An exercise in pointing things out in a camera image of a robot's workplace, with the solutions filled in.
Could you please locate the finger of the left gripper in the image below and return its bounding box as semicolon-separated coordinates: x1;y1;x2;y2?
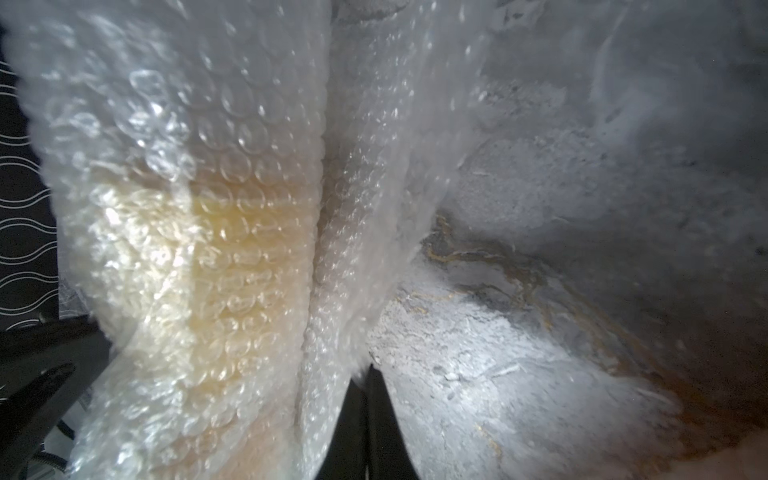
1;316;111;479

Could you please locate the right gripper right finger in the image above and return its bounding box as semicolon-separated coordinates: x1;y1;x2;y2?
365;364;419;480

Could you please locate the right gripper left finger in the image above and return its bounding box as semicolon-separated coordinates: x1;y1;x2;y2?
315;380;368;480

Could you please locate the yellow wine glass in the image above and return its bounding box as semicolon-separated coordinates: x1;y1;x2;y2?
75;174;319;479

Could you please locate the bubble wrap of yellow glass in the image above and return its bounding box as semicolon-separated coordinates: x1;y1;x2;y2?
1;1;494;479

